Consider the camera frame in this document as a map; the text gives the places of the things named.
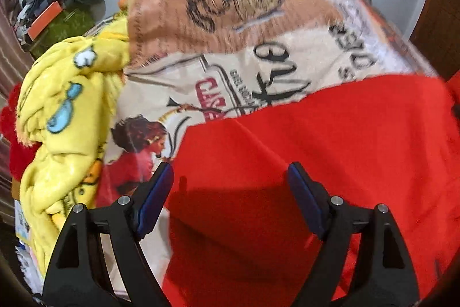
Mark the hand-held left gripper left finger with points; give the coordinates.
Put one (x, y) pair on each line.
(154, 202)

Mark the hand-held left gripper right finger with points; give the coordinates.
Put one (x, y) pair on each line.
(305, 202)

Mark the red zip jacket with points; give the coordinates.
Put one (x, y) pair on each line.
(287, 134)

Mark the yellow cartoon blanket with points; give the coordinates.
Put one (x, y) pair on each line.
(64, 112)

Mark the red plush cloth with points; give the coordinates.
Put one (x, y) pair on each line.
(18, 156)

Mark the printed bed sheet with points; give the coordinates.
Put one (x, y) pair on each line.
(230, 59)

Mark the green patterned cloth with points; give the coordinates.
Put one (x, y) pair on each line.
(64, 30)

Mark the striped brown curtain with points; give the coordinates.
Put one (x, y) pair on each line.
(7, 69)

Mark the orange box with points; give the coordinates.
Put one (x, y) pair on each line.
(45, 21)

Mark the brown wooden door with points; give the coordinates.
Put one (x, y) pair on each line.
(438, 23)

